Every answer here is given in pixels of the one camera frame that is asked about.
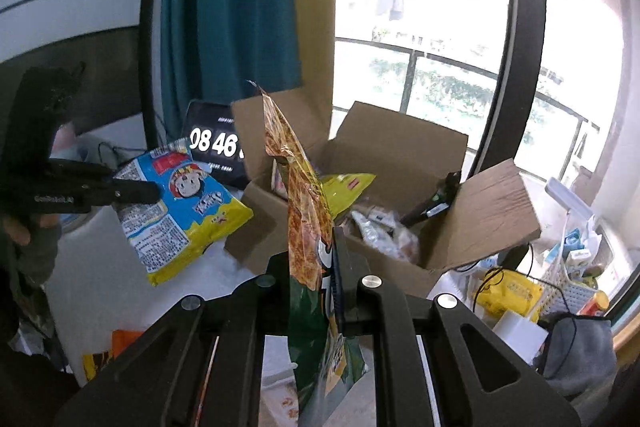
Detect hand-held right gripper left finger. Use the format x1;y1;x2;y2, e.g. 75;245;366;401
52;252;293;427

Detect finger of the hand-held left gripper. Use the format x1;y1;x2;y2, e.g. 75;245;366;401
107;178;162;204

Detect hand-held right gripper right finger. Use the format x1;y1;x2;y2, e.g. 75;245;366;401
331;226;583;427

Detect blue and yellow snack bag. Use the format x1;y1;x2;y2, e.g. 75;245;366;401
112;139;255;288

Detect green and orange snack bag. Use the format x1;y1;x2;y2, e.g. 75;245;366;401
247;79;368;427

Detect yellow-green snack packet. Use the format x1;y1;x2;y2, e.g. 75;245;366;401
317;173;377;220

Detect black snack packet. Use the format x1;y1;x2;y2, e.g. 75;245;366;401
400;171;461;228

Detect brown cardboard box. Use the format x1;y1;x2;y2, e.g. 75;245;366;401
224;88;542;298

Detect person's left hand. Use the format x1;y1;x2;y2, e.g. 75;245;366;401
0;212;63;248

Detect clear packets inside box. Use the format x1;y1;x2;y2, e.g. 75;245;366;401
350;209;396;253

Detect pale snack packet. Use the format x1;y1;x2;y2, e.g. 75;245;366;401
390;227;421;263

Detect black tablet clock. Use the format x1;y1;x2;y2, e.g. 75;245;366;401
182;99;251;182

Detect yellow wipes packet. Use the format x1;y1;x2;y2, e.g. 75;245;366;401
475;268;545;323

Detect white box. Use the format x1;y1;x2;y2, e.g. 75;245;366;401
492;309;548;365

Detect teal curtain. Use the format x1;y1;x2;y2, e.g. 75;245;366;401
160;0;303;142

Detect black balcony railing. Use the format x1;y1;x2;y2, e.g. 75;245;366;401
332;36;601;178

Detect white plastic basket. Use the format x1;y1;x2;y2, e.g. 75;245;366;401
542;227;613;318

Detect white desk lamp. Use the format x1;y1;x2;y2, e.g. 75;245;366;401
545;177;596;228

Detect grey cloth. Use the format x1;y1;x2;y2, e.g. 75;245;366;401
535;314;618;400

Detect orange lid jar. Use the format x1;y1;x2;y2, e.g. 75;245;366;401
582;289;611;315

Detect yellow curtain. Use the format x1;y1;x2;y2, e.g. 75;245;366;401
290;0;341;142

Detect black window frame post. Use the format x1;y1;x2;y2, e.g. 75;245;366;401
467;0;546;180

